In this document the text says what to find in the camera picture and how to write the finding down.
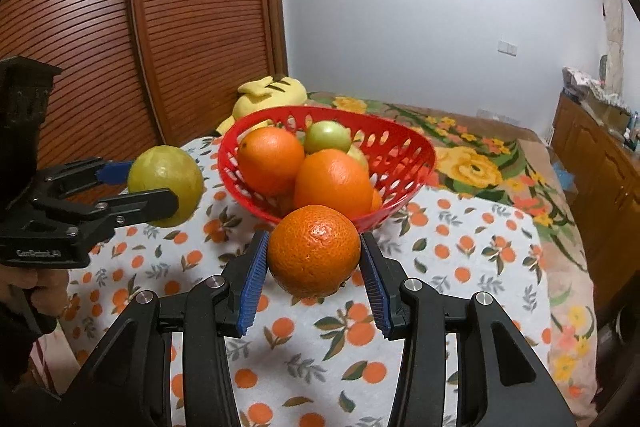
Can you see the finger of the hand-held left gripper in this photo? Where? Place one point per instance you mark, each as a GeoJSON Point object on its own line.
{"type": "Point", "coordinates": [145, 207]}
{"type": "Point", "coordinates": [112, 173]}

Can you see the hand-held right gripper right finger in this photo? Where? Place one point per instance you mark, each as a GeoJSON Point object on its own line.
{"type": "Point", "coordinates": [372, 287]}

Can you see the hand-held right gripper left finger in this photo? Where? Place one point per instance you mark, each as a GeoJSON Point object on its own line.
{"type": "Point", "coordinates": [252, 287]}

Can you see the large yellow-green jujube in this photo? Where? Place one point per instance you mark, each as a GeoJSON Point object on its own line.
{"type": "Point", "coordinates": [165, 172]}

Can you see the tiny mandarin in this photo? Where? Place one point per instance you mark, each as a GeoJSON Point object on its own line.
{"type": "Point", "coordinates": [376, 201]}

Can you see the large orange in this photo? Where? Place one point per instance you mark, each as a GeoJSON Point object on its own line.
{"type": "Point", "coordinates": [332, 182]}

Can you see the red plastic basket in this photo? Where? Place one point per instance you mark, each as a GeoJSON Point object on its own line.
{"type": "Point", "coordinates": [400, 172]}

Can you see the medium orange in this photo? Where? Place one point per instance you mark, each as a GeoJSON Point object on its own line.
{"type": "Point", "coordinates": [270, 159]}

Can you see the green jujube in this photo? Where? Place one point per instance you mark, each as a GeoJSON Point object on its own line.
{"type": "Point", "coordinates": [359, 157]}
{"type": "Point", "coordinates": [327, 137]}

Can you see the person's left forearm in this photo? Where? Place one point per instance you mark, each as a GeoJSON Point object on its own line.
{"type": "Point", "coordinates": [15, 357]}

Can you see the person's left hand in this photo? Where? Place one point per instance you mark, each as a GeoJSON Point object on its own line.
{"type": "Point", "coordinates": [50, 292]}

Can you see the orange-print tablecloth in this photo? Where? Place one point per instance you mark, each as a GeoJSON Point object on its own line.
{"type": "Point", "coordinates": [450, 267]}

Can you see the wooden louvered wardrobe door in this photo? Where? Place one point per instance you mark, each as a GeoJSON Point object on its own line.
{"type": "Point", "coordinates": [75, 32]}
{"type": "Point", "coordinates": [210, 7]}

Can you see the yellow plush toy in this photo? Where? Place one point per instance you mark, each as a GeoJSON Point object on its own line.
{"type": "Point", "coordinates": [272, 94]}

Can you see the small blue object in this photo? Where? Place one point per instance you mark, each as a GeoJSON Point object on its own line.
{"type": "Point", "coordinates": [564, 177]}

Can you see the wooden cabinet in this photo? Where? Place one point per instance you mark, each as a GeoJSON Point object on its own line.
{"type": "Point", "coordinates": [605, 187]}

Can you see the floral cloth bundle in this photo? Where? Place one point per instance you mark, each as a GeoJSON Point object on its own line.
{"type": "Point", "coordinates": [595, 92]}

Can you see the beige patterned curtain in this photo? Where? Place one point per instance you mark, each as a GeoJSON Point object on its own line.
{"type": "Point", "coordinates": [612, 17]}

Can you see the white wall switch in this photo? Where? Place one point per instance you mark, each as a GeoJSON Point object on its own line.
{"type": "Point", "coordinates": [508, 47]}

